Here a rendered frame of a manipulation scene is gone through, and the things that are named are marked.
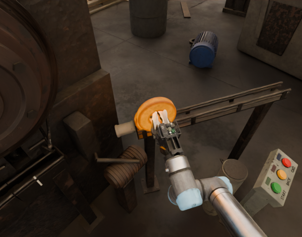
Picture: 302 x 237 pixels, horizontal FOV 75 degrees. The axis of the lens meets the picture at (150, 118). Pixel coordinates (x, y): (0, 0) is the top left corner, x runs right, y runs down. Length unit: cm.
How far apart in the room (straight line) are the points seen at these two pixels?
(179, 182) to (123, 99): 158
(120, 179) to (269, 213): 106
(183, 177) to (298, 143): 161
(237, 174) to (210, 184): 32
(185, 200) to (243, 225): 16
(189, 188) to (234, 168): 48
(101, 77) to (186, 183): 57
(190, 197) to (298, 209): 122
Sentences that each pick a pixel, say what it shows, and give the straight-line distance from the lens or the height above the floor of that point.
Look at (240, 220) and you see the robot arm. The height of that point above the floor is 82.
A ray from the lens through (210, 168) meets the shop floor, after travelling 164.
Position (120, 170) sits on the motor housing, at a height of 53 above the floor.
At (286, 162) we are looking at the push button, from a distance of 107.
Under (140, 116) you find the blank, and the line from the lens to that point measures 73.
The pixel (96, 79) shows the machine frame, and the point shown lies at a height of 87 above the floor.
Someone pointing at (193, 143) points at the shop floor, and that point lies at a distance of 174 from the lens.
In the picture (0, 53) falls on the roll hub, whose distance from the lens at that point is 49.
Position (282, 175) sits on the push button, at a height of 61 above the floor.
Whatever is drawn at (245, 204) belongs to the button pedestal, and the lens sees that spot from 124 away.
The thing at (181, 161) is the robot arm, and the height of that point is 84.
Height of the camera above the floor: 138
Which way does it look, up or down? 47 degrees down
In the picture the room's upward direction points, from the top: straight up
